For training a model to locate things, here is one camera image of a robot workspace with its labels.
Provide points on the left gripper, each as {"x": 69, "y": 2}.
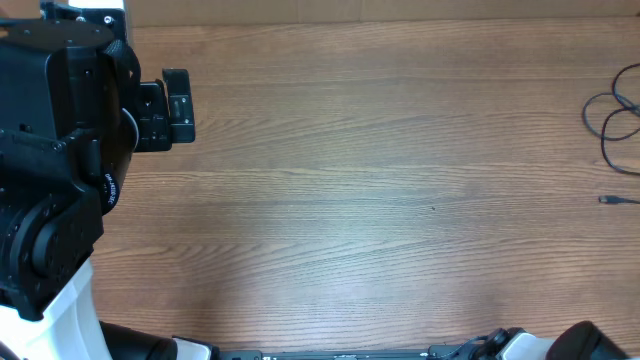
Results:
{"x": 159, "y": 133}

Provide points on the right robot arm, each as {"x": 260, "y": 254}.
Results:
{"x": 582, "y": 341}

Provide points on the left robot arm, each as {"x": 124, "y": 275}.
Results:
{"x": 74, "y": 110}

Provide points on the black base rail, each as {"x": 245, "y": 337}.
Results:
{"x": 434, "y": 352}

